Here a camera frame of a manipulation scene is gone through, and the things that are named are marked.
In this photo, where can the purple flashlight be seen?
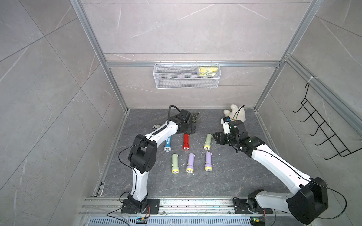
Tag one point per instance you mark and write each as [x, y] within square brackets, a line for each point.
[208, 162]
[190, 165]

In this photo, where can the purple flashlight middle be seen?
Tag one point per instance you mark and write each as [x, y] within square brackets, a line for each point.
[190, 165]

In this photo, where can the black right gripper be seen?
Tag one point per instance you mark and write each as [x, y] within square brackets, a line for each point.
[219, 136]

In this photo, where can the green flashlight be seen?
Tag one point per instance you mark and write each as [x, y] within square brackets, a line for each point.
[207, 144]
[175, 166]

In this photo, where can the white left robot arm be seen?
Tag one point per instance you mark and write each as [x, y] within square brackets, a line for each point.
[143, 152]

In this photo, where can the black wire hook rack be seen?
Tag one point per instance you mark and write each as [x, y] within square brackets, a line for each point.
[324, 128]

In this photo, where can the red flashlight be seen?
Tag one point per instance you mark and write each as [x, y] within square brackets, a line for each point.
[186, 142]

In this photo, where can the white plush toy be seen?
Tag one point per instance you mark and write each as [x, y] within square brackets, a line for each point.
[235, 113]

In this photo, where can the purple flashlight right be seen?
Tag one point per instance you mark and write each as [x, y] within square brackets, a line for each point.
[208, 162]

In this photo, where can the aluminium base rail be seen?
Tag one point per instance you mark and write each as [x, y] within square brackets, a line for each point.
[177, 211]

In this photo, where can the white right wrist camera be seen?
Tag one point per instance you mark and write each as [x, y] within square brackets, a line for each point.
[225, 124]

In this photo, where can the blue flashlight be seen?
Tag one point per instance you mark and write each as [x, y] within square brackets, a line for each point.
[167, 147]

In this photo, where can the white wire mesh basket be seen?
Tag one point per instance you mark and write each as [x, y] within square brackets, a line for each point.
[184, 76]

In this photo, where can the dark floral bow tie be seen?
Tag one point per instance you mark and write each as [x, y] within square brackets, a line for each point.
[194, 117]

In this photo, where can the yellow item in basket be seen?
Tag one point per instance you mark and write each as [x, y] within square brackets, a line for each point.
[207, 71]

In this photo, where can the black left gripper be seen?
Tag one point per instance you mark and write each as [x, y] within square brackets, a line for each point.
[189, 131]

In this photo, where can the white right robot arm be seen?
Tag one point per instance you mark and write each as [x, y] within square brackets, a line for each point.
[307, 198]

